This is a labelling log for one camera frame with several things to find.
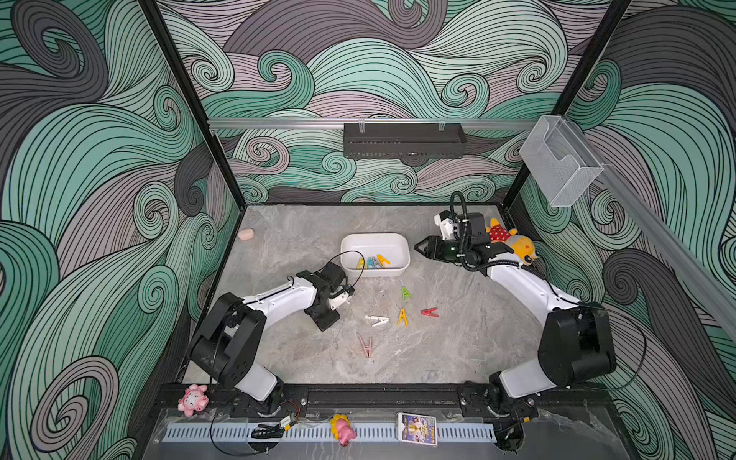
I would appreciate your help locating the white slotted cable duct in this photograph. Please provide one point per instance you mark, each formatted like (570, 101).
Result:
(317, 433)

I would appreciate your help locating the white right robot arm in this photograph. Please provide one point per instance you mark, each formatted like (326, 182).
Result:
(576, 343)

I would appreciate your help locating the orange clothespin centre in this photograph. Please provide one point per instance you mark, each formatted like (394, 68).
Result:
(403, 319)

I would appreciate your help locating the aluminium rail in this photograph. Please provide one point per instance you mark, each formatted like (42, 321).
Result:
(292, 123)
(650, 199)

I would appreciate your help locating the black wall tray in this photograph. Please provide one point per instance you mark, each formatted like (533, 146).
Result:
(410, 143)

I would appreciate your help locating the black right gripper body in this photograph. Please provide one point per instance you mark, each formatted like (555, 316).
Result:
(449, 250)

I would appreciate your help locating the pink yellow plush toy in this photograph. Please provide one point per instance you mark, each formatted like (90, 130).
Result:
(342, 430)

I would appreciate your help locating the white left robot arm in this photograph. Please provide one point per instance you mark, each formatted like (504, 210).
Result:
(227, 340)

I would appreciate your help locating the pink clothespin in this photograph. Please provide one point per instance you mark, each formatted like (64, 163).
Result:
(366, 344)

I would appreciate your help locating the black corner frame post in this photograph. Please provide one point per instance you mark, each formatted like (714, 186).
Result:
(167, 46)
(592, 53)

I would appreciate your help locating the clear plastic wall bin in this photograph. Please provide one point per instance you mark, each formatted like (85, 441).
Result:
(561, 160)

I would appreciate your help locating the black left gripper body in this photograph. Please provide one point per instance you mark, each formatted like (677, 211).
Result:
(325, 317)

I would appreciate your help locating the black corner frame post left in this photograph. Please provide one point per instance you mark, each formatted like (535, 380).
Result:
(167, 46)

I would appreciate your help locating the aluminium rail right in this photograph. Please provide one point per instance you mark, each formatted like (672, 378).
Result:
(650, 199)

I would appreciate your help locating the white plastic storage box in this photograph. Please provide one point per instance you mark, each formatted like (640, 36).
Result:
(392, 246)

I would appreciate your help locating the playing card box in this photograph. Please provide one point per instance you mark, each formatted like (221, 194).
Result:
(417, 429)

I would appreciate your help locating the black corner frame post right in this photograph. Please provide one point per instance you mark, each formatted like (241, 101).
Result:
(592, 53)

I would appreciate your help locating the aluminium rail back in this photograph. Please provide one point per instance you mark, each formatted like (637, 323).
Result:
(292, 123)

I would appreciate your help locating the pink pig plush toy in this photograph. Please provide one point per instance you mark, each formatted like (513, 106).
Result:
(194, 400)

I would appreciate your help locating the red clothespin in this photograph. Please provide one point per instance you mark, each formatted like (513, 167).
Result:
(433, 312)

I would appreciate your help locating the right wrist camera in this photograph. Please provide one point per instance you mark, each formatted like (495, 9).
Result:
(448, 225)

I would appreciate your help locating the pink eraser blob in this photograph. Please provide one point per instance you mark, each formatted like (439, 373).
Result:
(246, 234)

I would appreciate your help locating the yellow plush bear toy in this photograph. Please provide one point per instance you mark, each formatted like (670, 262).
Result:
(520, 245)

